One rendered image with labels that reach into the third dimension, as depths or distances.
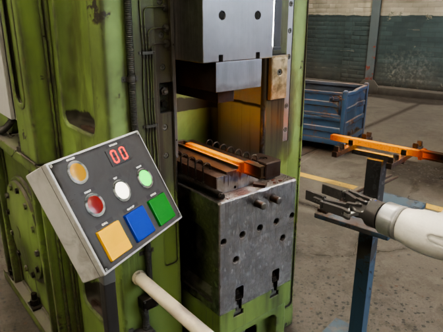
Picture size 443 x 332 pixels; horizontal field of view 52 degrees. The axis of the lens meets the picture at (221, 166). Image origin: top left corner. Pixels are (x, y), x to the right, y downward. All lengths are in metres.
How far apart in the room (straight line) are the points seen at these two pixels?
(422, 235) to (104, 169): 0.78
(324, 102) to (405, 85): 4.18
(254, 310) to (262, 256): 0.23
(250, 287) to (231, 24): 0.95
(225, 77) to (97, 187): 0.60
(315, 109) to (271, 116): 3.41
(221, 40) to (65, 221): 0.74
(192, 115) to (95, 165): 0.95
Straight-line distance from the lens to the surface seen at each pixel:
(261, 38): 1.58
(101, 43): 1.42
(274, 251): 1.80
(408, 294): 2.87
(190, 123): 2.03
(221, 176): 1.56
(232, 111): 1.97
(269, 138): 1.88
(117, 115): 1.45
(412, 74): 9.17
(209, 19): 1.44
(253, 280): 1.77
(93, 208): 1.09
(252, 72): 1.56
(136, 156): 1.25
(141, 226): 1.17
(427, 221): 1.19
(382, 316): 2.65
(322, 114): 5.24
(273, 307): 1.95
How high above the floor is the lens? 1.51
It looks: 19 degrees down
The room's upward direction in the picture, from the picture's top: straight up
